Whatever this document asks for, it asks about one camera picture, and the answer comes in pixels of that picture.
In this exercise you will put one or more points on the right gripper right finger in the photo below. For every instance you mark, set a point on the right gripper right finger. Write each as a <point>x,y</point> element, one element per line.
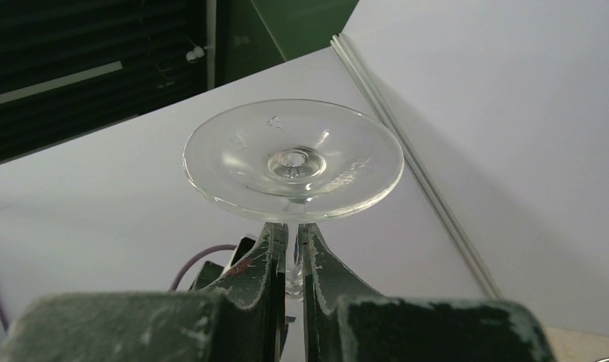
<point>348,320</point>

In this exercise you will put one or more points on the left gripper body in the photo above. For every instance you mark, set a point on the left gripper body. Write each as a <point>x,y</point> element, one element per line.
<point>211,271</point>

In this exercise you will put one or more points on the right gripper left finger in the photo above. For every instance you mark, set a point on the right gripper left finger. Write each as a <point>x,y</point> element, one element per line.
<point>237,317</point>

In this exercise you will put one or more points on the glass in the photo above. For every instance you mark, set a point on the glass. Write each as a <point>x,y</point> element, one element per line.
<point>293,161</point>

